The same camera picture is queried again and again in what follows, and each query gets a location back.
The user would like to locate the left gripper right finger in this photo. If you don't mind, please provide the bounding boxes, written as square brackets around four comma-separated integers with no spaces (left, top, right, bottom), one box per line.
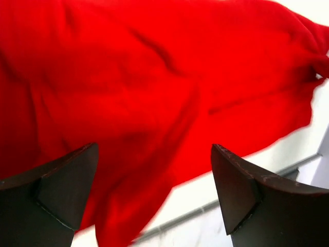
[211,145,328,247]

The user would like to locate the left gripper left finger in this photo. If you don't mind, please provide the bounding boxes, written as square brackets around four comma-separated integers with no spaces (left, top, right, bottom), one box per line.
[1,144,99,247]

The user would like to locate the red t shirt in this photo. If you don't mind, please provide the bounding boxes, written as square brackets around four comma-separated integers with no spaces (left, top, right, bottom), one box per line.
[1,1,328,246]

